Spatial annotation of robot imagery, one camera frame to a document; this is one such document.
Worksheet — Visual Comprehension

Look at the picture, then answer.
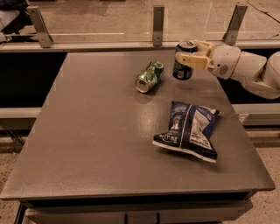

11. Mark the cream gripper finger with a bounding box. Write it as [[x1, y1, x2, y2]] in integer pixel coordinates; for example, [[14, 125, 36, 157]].
[[175, 52, 214, 70], [197, 41, 214, 56]]

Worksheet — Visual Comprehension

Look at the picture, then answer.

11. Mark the blue pepsi can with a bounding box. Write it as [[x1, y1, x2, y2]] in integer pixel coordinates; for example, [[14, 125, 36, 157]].
[[172, 39, 198, 81]]

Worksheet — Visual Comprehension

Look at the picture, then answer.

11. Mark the grey table cabinet base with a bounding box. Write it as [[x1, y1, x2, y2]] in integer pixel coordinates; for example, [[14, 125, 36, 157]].
[[13, 192, 253, 224]]

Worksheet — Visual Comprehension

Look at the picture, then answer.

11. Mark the metal bracket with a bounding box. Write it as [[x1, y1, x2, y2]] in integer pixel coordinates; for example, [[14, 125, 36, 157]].
[[222, 3, 248, 46], [27, 6, 53, 48], [152, 6, 165, 46]]

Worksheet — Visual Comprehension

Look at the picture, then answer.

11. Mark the left metal bracket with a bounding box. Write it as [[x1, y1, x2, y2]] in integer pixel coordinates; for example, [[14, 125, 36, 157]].
[[27, 6, 53, 48]]

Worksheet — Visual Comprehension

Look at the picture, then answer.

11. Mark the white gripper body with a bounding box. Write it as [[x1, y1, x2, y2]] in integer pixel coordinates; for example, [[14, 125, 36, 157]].
[[208, 45, 241, 80]]

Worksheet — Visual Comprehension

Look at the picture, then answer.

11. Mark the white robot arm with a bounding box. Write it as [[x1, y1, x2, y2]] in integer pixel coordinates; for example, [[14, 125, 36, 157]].
[[175, 40, 280, 100]]

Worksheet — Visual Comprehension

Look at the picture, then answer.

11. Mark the blue white chip bag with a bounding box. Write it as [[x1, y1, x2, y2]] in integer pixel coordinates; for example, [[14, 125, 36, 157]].
[[152, 101, 220, 163]]

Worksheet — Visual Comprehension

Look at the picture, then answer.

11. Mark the metal rail behind table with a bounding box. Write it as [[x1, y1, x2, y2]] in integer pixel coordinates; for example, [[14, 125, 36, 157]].
[[0, 39, 280, 53]]

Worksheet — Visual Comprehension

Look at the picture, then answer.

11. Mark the right metal bracket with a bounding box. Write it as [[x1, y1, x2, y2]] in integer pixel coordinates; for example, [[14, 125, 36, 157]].
[[222, 3, 248, 46]]

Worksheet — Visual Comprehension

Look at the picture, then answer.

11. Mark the middle metal bracket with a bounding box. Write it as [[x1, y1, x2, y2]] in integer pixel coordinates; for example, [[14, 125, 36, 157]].
[[152, 6, 165, 46]]

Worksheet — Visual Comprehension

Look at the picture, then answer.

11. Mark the crushed green soda can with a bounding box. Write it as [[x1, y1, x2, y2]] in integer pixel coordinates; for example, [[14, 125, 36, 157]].
[[135, 60, 165, 93]]

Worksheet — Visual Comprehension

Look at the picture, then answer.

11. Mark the dark object top left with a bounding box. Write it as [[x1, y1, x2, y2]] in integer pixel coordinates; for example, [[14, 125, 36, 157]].
[[0, 0, 32, 34]]

